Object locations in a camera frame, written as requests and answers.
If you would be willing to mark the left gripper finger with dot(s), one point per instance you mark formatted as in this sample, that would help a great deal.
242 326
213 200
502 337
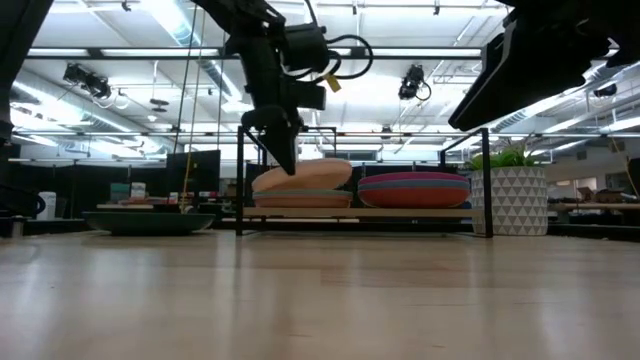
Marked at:
287 145
262 119

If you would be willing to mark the pale peach plate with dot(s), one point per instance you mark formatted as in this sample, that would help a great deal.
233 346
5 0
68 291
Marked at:
320 175

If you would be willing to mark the light blue plate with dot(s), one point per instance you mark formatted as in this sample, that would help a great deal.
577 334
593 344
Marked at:
310 192

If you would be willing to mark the terracotta brown plate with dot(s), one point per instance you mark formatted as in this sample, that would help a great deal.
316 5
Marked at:
300 201

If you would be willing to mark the magenta plate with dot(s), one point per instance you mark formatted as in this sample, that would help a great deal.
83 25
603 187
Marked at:
415 177

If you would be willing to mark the dark teal plate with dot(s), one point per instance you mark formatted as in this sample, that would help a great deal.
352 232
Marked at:
147 223

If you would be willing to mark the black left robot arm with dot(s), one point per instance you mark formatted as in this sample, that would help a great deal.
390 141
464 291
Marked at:
15 40

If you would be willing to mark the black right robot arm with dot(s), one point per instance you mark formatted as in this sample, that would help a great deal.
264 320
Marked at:
620 25

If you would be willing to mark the black monitor panel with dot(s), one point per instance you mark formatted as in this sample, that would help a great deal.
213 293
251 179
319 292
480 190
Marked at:
195 172

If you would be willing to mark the black ceiling spotlight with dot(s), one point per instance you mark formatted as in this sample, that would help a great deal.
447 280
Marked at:
412 82
87 80

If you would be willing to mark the succulent in white patterned pot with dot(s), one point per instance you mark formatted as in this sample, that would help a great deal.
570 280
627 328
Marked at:
510 200

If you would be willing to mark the orange plate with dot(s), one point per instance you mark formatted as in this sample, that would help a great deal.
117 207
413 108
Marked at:
415 199

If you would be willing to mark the wooden workbench with clutter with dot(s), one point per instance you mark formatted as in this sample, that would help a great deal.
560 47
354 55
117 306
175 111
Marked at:
600 205

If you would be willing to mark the white cylindrical container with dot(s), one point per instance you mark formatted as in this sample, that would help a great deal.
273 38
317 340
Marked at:
46 206

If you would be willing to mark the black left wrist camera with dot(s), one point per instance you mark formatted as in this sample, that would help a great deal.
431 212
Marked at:
307 47

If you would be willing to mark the wooden shelf with black frame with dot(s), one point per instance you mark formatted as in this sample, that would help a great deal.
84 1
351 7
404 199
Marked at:
350 212

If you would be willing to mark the black aluminium table frame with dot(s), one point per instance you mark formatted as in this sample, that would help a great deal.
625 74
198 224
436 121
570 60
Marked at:
590 232

